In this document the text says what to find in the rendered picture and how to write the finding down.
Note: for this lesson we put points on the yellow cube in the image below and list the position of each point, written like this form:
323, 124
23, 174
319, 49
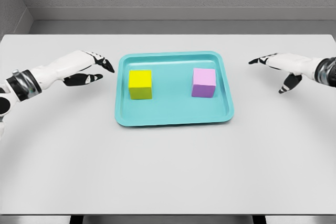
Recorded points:
140, 83

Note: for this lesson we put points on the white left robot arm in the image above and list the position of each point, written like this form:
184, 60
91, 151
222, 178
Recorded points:
29, 82

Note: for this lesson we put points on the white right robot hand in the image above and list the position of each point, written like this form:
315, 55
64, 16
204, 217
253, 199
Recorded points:
283, 64

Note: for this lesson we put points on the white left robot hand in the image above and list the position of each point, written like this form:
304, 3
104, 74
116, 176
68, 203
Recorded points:
76, 62

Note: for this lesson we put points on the pink cube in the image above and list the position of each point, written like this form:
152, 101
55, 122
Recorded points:
204, 82

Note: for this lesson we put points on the teal rectangular tray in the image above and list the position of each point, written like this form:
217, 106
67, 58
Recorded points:
173, 111

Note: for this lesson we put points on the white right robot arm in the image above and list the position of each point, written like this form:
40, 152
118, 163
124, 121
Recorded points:
323, 69

